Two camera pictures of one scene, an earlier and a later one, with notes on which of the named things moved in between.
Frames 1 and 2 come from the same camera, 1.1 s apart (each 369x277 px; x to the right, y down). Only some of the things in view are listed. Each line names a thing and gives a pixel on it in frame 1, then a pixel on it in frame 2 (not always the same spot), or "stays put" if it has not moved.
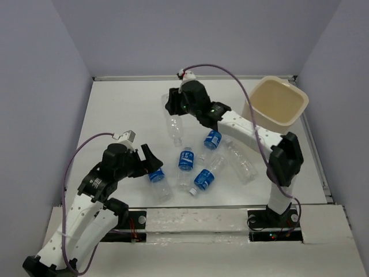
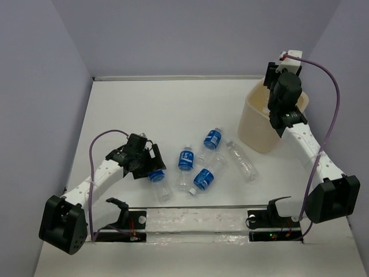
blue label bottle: [161, 186] stays put
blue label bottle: [185, 167] stays put
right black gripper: [172, 105] → [271, 74]
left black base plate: [133, 229] stays put
